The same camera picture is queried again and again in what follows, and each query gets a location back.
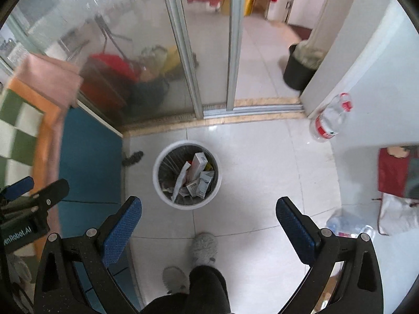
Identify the white round trash bin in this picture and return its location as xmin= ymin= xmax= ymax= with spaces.
xmin=153 ymin=140 xmax=222 ymax=211

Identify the black trash bin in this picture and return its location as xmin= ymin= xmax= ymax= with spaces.
xmin=283 ymin=41 xmax=327 ymax=94

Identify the blue cabinet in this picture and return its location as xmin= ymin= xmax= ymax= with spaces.
xmin=58 ymin=108 xmax=122 ymax=238

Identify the green white checkered tablecloth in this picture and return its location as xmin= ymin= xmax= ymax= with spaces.
xmin=0 ymin=89 xmax=44 ymax=188

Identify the white paper bag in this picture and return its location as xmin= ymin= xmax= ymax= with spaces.
xmin=378 ymin=193 xmax=419 ymax=236

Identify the dark rag on floor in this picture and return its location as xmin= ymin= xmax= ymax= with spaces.
xmin=122 ymin=151 xmax=144 ymax=167

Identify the pink cloth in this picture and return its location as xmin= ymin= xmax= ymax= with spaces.
xmin=14 ymin=53 xmax=83 ymax=109

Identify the left grey slipper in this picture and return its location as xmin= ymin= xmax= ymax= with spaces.
xmin=162 ymin=266 xmax=189 ymax=295

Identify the grey slipper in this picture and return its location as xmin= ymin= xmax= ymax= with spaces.
xmin=190 ymin=233 xmax=218 ymax=267
xmin=162 ymin=266 xmax=189 ymax=295

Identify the red bag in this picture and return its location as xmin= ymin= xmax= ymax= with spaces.
xmin=378 ymin=145 xmax=418 ymax=200

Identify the red bucket behind glass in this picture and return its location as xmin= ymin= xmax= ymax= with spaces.
xmin=80 ymin=53 xmax=141 ymax=114

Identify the crumpled white wrapper in bin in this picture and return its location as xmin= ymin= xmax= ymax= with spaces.
xmin=171 ymin=162 xmax=191 ymax=202

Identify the small grey box in bin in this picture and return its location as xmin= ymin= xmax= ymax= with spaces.
xmin=186 ymin=171 xmax=215 ymax=199

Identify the right grey slipper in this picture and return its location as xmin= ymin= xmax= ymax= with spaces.
xmin=190 ymin=233 xmax=218 ymax=267

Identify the white carton in bin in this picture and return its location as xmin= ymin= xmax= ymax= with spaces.
xmin=189 ymin=152 xmax=207 ymax=182

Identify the clear plastic water bottle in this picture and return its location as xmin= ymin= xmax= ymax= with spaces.
xmin=310 ymin=93 xmax=353 ymax=142

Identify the yellow bag behind glass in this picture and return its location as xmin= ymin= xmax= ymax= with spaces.
xmin=161 ymin=46 xmax=183 ymax=79

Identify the sliding glass door frame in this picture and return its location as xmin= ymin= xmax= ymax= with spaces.
xmin=158 ymin=0 xmax=248 ymax=120

